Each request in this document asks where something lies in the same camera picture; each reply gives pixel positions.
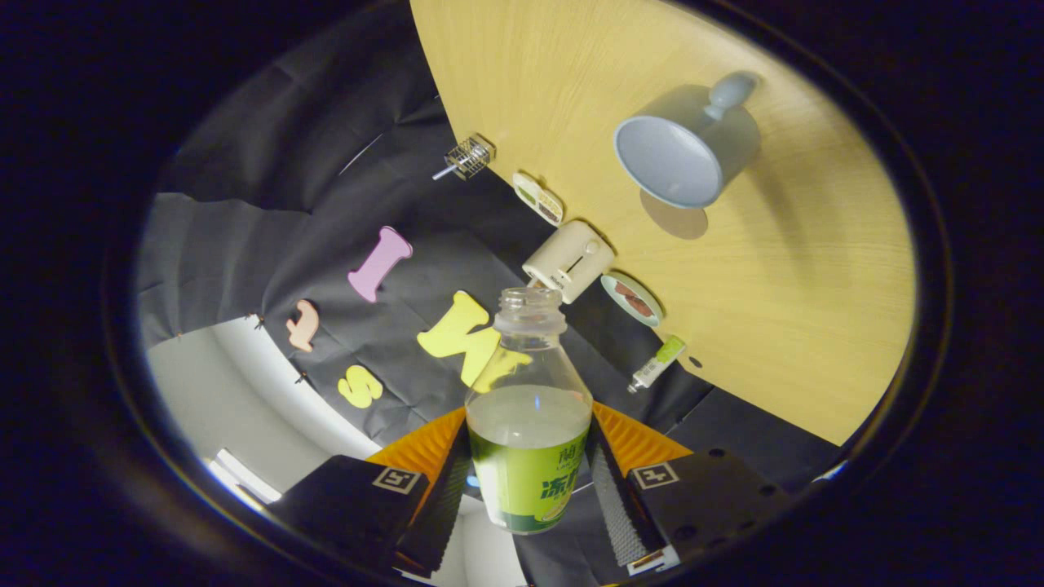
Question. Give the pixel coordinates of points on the round brown coaster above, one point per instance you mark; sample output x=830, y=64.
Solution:
x=681, y=224

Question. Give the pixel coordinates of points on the white divided snack tray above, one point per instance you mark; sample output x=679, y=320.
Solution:
x=538, y=198

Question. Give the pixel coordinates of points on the slim white green bottle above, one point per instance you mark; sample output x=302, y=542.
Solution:
x=656, y=365

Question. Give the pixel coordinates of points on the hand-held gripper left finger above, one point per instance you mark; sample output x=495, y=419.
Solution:
x=440, y=514

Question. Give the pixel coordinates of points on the ceiling light panel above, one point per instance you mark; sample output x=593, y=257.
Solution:
x=245, y=481

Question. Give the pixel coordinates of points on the pale green plate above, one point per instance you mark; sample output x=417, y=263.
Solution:
x=610, y=283

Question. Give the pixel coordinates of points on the wooden table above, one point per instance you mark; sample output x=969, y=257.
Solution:
x=775, y=326

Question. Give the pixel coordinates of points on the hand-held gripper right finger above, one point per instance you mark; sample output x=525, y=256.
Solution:
x=620, y=514

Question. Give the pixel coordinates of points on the white toaster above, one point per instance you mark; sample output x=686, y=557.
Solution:
x=571, y=257

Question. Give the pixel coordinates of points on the white spoon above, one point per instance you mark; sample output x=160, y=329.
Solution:
x=442, y=173

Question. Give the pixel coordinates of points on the clear juice bottle green label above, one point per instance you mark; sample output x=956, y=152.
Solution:
x=526, y=481

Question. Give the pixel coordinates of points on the brown food piece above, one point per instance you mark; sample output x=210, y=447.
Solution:
x=625, y=291
x=644, y=307

